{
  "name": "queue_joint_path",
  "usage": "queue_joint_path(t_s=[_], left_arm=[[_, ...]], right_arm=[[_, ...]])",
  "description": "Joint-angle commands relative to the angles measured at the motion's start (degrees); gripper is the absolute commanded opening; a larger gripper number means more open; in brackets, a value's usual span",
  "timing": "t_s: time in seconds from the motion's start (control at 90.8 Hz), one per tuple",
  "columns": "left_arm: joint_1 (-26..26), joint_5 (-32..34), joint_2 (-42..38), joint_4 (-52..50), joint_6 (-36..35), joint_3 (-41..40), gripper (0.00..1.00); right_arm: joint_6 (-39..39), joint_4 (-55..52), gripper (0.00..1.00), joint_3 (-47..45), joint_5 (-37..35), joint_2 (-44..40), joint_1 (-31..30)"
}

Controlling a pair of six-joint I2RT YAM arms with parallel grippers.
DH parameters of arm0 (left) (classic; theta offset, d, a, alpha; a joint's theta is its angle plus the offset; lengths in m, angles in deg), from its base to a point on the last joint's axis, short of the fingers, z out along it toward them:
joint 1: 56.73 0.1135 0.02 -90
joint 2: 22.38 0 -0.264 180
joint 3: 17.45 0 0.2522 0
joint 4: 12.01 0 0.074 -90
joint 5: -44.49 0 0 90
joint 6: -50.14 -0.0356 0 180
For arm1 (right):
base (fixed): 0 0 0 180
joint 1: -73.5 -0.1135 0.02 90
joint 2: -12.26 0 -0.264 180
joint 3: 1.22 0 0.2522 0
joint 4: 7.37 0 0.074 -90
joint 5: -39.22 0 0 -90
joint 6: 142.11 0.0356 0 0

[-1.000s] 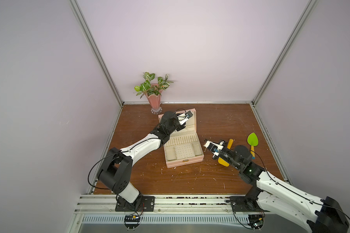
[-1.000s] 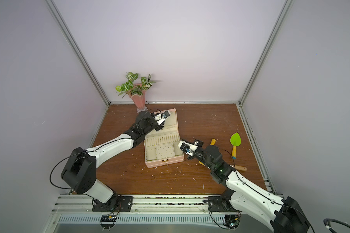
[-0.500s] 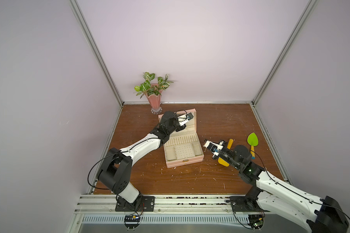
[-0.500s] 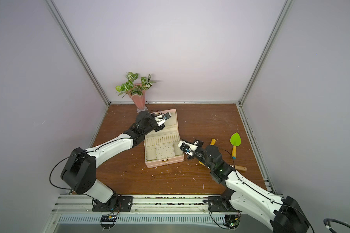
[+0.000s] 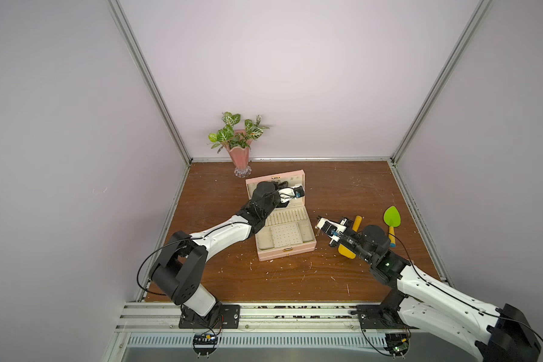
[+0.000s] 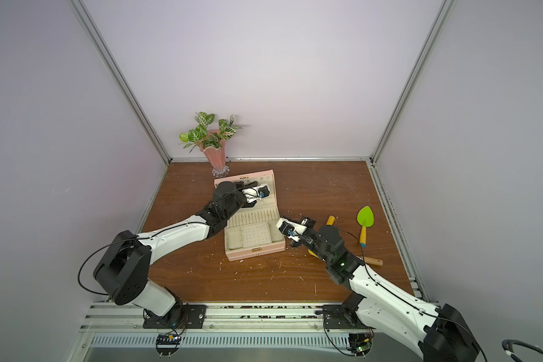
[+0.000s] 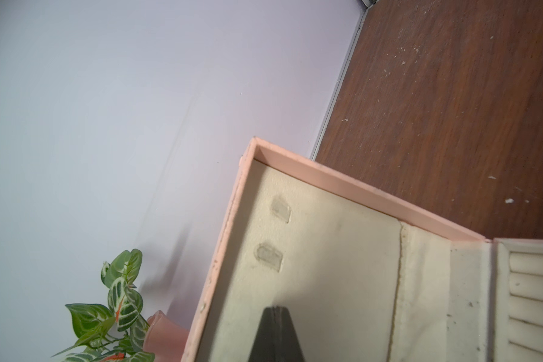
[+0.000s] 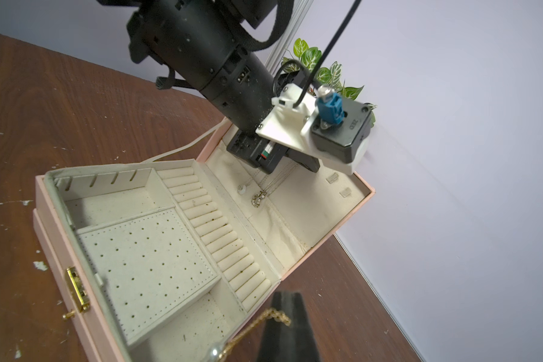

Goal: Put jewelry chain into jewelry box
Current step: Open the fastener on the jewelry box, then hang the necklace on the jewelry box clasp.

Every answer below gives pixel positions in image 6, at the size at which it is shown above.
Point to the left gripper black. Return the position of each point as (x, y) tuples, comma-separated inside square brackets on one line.
[(234, 188)]

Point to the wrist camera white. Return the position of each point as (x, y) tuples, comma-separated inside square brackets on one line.
[(290, 229), (256, 193)]

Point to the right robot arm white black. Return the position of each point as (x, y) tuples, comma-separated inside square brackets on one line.
[(432, 333)]

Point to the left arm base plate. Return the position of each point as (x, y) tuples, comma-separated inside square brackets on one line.
[(187, 316)]

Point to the aluminium front rail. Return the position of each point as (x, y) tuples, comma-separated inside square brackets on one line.
[(254, 317)]

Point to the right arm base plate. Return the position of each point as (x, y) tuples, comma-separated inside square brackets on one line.
[(341, 318)]

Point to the green toy trowel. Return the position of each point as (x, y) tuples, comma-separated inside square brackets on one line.
[(365, 219)]

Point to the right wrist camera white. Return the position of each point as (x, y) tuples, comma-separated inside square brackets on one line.
[(290, 229)]

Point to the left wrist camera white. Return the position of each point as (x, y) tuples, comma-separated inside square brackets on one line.
[(256, 193)]

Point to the pink jewelry box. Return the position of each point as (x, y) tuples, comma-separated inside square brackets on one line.
[(253, 232)]

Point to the potted plant pink vase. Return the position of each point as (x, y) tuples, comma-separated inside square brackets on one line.
[(211, 142)]

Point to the yellow toy shovel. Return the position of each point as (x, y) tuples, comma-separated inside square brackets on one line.
[(330, 221)]

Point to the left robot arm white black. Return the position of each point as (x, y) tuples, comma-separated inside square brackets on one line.
[(123, 270)]

